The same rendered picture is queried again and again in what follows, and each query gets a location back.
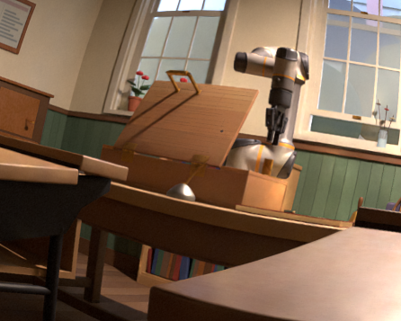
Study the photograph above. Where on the low bookshelf with books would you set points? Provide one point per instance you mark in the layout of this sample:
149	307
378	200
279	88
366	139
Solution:
173	267

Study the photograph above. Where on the dark wooden desk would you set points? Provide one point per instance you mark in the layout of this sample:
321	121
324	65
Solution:
384	217

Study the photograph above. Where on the wood-framed wall notice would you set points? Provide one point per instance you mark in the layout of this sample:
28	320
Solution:
6	19

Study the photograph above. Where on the small wooden peg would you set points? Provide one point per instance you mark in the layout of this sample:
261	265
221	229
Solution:
267	167

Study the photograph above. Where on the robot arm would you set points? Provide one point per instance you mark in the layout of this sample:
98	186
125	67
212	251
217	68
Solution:
277	153

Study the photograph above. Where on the wooden desk lid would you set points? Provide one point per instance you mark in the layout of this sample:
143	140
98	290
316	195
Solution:
193	119

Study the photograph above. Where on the brass lid prop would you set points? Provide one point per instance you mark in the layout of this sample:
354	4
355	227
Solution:
173	83

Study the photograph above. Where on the light wooden frame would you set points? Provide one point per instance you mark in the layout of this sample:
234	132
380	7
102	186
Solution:
36	270

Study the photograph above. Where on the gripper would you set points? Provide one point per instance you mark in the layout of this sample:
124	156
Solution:
280	96

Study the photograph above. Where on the white sash window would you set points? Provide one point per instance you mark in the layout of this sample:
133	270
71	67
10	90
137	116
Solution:
180	39
361	63

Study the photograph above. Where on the glass jar with dried flowers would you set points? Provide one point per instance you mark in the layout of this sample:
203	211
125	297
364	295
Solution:
382	139

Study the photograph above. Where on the dark-framed wooden desk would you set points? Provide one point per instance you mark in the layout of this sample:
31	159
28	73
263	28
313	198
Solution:
30	196

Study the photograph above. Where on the brown wooden table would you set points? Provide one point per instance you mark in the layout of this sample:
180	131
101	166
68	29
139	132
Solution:
304	280
173	223

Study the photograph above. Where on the brass hinge plate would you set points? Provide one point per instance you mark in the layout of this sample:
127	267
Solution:
128	152
199	162

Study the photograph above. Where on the potted red flower plant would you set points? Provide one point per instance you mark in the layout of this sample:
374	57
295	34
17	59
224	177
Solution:
135	101

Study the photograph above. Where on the brown wooden cupboard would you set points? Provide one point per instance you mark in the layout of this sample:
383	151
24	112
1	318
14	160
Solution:
16	109

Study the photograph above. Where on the wooden desk box body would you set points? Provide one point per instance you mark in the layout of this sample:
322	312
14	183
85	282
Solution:
187	180

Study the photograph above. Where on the grey domed inkwell cover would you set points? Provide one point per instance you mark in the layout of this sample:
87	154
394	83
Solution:
181	192

